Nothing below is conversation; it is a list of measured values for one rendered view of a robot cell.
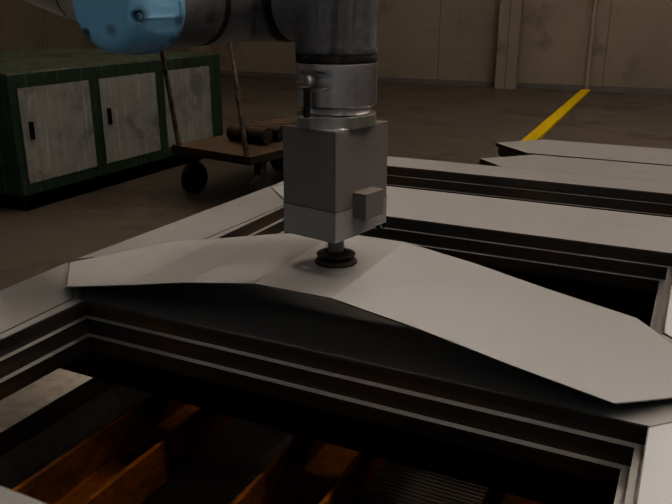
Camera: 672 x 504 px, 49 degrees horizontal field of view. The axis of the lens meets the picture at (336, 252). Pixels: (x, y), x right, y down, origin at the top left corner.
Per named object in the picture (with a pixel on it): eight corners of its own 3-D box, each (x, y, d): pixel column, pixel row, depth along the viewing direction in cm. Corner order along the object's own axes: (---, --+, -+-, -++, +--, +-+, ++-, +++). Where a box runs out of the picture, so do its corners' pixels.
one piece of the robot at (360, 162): (359, 92, 61) (356, 276, 66) (415, 84, 68) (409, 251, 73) (271, 85, 67) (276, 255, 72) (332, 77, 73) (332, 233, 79)
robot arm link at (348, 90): (393, 61, 68) (340, 66, 62) (392, 111, 70) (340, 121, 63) (329, 57, 72) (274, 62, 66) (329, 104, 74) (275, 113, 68)
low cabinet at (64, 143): (60, 137, 680) (49, 47, 655) (227, 154, 601) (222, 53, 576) (-166, 182, 508) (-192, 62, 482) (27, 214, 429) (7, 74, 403)
